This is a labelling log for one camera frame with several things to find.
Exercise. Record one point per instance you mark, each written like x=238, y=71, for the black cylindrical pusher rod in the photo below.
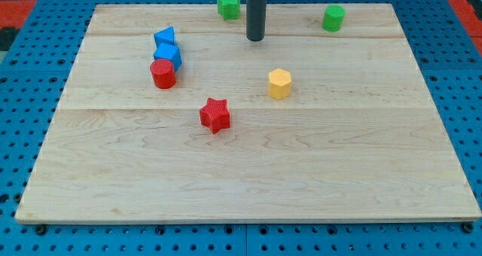
x=255, y=19

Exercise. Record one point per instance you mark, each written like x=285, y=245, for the green star block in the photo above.
x=229, y=9

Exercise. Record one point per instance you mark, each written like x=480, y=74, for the red star block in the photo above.
x=215, y=115

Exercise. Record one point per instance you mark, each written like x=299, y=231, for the green cylinder block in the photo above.
x=333, y=18

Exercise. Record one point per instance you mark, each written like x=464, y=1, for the yellow hexagon block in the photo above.
x=279, y=86

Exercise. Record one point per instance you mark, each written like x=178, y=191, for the blue triangle block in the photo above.
x=165, y=36

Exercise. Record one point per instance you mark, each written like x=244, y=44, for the blue cube block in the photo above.
x=169, y=52

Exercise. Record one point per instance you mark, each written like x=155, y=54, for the red cylinder block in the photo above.
x=163, y=73

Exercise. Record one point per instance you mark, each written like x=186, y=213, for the light wooden board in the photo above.
x=358, y=140

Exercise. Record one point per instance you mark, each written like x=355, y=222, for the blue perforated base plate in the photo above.
x=35, y=70

